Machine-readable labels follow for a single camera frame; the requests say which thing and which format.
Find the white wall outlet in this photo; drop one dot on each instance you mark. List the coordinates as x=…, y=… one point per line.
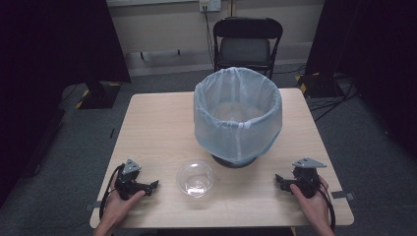
x=209, y=5

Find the person's left hand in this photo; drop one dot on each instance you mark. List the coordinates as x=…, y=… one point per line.
x=116, y=209

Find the black floor box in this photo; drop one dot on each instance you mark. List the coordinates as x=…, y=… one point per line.
x=319, y=86

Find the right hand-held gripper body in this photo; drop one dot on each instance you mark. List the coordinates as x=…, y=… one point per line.
x=306, y=180

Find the black stand base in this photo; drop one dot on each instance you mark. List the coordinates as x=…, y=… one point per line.
x=100, y=96

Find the bin with blue liner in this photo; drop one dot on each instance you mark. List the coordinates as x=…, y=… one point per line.
x=226, y=137

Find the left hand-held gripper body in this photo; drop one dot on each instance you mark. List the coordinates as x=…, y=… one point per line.
x=127, y=183

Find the grey tape strip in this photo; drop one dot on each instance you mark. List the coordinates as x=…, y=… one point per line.
x=342, y=195
x=92, y=206

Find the black folding chair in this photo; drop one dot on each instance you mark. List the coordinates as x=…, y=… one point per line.
x=244, y=50

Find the black tape strip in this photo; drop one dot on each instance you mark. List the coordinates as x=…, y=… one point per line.
x=112, y=133

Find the person's right hand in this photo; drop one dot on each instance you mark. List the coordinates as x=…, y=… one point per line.
x=316, y=208

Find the dark curtain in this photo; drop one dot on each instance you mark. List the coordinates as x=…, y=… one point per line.
x=373, y=49
x=49, y=49

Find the clear plastic bowl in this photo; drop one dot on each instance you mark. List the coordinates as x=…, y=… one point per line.
x=195, y=179

